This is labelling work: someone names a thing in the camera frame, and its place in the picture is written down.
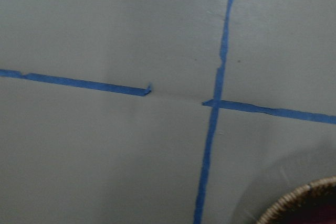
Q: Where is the brown wicker basket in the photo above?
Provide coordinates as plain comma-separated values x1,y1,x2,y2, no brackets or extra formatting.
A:
256,176,335,223

